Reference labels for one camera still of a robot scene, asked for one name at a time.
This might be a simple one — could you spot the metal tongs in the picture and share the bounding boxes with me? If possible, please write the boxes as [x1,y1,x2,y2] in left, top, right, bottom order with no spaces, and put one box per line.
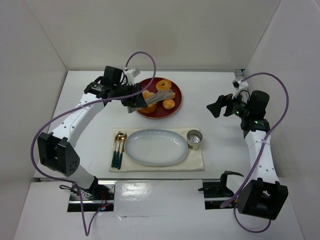
[127,89,176,114]

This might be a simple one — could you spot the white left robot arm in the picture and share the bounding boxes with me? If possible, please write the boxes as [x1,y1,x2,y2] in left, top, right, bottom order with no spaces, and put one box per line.
[37,66,146,199]

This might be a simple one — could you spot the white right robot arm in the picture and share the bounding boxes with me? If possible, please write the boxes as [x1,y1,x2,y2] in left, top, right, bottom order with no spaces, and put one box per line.
[206,90,289,221]

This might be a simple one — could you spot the large crumb-topped yellow cake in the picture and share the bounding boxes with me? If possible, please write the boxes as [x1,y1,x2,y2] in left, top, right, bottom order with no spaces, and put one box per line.
[138,90,157,114]

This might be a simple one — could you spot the dark red round tray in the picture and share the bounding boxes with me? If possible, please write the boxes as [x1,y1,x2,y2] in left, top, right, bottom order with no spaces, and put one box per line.
[137,77,182,119]

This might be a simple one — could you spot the small round bun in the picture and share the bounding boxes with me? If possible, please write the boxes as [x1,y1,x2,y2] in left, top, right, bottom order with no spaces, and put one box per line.
[162,99,176,110]

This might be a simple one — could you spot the steel cup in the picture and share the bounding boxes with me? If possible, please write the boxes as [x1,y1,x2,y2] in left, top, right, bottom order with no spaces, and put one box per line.
[186,129,203,150]

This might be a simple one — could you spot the light blue oval plate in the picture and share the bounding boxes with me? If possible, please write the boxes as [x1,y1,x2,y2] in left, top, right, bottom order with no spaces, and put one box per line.
[124,129,188,167]

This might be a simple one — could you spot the cream cloth placemat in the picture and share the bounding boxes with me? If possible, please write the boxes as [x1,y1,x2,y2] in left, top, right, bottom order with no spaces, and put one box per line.
[109,127,205,172]

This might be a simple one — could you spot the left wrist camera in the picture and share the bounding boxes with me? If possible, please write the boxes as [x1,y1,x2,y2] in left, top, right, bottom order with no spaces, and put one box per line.
[124,68,141,84]

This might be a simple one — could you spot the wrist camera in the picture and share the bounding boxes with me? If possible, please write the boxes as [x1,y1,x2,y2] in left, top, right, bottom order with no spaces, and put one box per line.
[232,79,249,99]
[124,68,141,84]

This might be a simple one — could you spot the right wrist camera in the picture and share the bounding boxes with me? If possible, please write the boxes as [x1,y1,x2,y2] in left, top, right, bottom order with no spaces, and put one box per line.
[232,79,249,99]

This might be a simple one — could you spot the ring-shaped bread donut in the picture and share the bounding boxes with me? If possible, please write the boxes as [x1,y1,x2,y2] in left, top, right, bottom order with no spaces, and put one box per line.
[156,79,172,92]

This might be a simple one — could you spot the gold spoon green handle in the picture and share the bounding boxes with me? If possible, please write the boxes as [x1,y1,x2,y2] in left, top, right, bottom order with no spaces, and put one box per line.
[114,132,125,168]

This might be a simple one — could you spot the gold fork green handle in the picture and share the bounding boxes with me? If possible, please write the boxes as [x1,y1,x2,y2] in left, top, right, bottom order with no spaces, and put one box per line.
[111,131,121,168]

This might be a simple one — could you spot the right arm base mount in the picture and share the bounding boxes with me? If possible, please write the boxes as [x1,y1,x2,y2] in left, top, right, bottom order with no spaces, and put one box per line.
[198,170,244,210]

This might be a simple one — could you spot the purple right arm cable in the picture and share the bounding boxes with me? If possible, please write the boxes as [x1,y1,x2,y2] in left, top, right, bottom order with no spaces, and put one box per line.
[219,72,290,234]

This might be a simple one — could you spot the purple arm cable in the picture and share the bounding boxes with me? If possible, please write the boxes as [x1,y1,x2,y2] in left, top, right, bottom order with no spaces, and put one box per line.
[30,51,157,237]
[219,72,290,234]

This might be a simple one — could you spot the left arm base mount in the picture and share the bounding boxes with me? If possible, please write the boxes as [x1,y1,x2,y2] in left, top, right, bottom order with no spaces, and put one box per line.
[59,180,116,213]

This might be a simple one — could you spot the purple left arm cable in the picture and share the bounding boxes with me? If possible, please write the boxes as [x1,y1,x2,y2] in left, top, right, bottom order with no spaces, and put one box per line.
[30,51,157,237]

